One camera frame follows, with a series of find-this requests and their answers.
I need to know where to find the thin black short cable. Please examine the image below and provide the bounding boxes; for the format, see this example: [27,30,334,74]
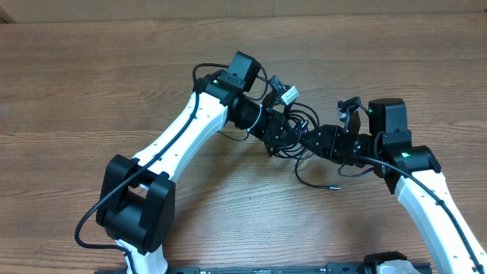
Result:
[266,113,317,160]

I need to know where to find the black cable silver USB plug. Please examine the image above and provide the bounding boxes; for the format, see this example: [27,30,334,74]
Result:
[266,102,320,159]

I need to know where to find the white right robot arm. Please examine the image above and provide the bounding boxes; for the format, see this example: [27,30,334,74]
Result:
[300,98,486,273]

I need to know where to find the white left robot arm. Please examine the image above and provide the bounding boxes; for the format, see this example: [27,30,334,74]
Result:
[75,52,299,273]

